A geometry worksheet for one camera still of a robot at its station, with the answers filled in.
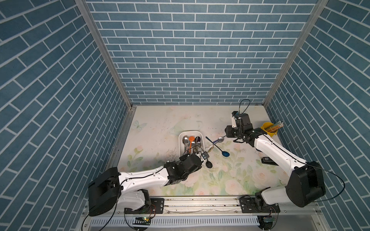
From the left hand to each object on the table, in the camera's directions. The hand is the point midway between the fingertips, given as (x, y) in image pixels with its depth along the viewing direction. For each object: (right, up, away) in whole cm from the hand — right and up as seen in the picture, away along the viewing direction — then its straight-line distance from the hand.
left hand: (196, 157), depth 81 cm
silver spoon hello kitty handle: (+1, +7, +17) cm, 18 cm away
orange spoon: (-3, +8, +15) cm, 18 cm away
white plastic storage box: (-1, +12, +16) cm, 20 cm away
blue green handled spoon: (+18, -1, +11) cm, 22 cm away
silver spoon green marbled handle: (-7, +6, +15) cm, 18 cm away
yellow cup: (+49, +17, +18) cm, 55 cm away
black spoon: (+8, -7, +8) cm, 13 cm away
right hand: (+20, +15, +6) cm, 26 cm away
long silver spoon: (+17, +7, +16) cm, 24 cm away
